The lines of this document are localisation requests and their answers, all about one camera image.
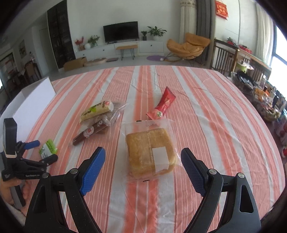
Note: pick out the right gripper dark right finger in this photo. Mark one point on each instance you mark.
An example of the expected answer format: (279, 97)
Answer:
(196, 171)

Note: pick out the dark brown sausage stick pack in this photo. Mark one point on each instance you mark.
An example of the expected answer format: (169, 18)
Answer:
(94, 129)

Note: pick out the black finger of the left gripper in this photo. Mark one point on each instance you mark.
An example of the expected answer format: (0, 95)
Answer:
(47, 161)

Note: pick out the white standing air conditioner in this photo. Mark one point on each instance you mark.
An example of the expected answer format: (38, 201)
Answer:
(188, 18)

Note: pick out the brown cardboard box floor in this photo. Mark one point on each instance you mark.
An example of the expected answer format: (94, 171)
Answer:
(75, 64)

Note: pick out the bread loaf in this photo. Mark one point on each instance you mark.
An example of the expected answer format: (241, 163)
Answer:
(151, 149)

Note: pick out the white tv cabinet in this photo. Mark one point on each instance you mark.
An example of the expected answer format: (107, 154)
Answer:
(145, 48)

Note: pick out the striped orange white tablecloth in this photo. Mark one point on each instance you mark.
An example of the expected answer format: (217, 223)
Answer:
(143, 116)

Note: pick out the round cat scratcher bed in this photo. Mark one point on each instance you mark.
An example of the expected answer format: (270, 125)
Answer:
(95, 62)

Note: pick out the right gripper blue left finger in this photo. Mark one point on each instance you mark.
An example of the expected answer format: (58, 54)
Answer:
(90, 169)

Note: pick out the black flat television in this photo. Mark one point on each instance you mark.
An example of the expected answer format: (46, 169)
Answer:
(121, 31)

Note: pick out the green potted plant large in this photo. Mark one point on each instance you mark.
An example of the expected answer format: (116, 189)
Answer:
(156, 33)

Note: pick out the small potted plant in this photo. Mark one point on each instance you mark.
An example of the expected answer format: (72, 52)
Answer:
(144, 35)

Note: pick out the green white snack packet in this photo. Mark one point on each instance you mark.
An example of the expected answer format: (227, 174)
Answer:
(48, 149)

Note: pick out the purple round floor mat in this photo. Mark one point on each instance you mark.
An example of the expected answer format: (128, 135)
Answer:
(155, 58)

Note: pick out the white cardboard box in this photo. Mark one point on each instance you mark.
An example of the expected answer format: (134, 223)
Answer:
(28, 105)

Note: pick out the red snack packet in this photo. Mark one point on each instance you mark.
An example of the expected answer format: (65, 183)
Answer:
(166, 100)

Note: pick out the white sheer curtain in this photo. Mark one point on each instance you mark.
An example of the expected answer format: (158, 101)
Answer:
(265, 35)

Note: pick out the small wooden bench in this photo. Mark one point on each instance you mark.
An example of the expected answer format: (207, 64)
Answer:
(131, 48)

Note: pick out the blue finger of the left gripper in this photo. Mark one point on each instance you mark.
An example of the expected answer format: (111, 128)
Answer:
(31, 145)

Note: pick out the red flower vase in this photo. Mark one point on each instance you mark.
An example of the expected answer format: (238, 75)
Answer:
(79, 43)

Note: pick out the basket of snacks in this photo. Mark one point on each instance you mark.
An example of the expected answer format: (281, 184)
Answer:
(270, 106)

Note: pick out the orange lounge chair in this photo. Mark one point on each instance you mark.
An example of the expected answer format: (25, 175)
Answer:
(192, 48)

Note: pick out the yellow cream cracker pack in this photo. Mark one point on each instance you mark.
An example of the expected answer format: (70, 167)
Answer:
(96, 110)

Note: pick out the red wall hanging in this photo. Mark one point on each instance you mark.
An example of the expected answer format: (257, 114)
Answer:
(221, 10)

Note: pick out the black tall cabinet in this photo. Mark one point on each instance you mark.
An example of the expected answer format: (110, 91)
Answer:
(59, 32)

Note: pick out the grey curtain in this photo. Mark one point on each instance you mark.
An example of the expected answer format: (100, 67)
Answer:
(205, 26)

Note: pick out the green plant white vase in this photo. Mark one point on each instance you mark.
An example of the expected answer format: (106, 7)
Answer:
(92, 42)

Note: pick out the clear bag brown biscuits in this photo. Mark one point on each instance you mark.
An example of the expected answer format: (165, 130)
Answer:
(109, 117)

